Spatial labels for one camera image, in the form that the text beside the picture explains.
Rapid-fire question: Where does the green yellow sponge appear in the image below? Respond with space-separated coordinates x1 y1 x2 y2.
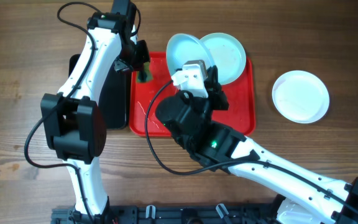
136 62 153 83

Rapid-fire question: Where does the mint plate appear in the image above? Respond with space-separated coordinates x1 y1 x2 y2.
166 34 215 76
201 32 247 85

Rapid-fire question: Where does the white plate red stain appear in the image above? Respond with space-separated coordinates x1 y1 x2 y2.
272 70 330 124

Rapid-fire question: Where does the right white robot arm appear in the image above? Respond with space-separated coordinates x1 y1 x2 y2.
155 60 358 223

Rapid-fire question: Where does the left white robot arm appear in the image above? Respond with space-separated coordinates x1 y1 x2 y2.
40 10 149 223

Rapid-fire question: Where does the red plastic tray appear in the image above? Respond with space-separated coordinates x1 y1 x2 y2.
129 52 256 137

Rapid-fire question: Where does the black plastic tray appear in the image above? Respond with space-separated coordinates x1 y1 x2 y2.
72 58 131 129

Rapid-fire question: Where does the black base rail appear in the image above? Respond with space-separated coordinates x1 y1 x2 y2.
50 195 285 224

